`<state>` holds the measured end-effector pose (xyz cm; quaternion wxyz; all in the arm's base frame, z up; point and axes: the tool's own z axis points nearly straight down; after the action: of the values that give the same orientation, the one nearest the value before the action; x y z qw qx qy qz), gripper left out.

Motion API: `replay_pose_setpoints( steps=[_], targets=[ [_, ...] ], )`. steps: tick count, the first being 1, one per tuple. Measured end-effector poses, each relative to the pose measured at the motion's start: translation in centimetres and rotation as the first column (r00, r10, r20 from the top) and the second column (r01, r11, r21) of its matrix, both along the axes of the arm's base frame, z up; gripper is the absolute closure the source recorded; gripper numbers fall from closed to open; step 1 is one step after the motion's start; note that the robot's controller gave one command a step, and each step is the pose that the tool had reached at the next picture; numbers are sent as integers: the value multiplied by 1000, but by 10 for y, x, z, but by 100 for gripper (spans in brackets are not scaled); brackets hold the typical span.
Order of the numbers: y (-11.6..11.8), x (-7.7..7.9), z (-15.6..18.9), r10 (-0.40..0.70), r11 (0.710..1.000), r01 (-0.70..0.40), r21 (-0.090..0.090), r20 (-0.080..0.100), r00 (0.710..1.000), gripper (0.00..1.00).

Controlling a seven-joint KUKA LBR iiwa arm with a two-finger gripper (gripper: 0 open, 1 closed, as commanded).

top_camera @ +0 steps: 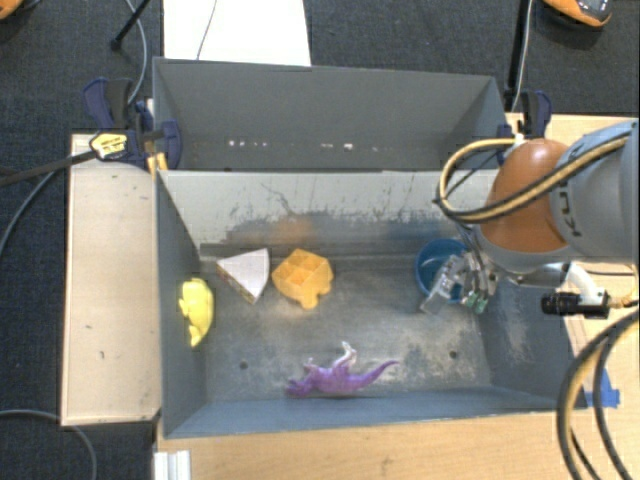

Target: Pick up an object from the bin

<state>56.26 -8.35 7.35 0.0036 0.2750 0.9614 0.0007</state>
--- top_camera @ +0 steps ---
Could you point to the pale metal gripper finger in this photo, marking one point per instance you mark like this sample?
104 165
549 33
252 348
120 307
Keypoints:
451 285
440 280

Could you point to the blue cup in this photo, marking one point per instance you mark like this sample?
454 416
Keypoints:
430 263

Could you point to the grey metal bin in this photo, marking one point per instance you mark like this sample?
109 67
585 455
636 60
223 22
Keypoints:
350 328

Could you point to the orange toy waffle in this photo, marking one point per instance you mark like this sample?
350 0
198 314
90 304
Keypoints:
301 278

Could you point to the purple toy dinosaur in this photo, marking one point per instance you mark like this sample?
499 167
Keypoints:
335 380

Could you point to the white wedge block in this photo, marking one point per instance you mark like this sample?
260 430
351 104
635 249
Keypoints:
248 270

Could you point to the yellow toy animal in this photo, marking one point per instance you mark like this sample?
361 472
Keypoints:
197 308

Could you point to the pale wood board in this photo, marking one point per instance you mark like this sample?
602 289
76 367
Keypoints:
110 288

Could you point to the black cylinder on white bracket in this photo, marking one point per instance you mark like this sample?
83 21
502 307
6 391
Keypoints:
570 304

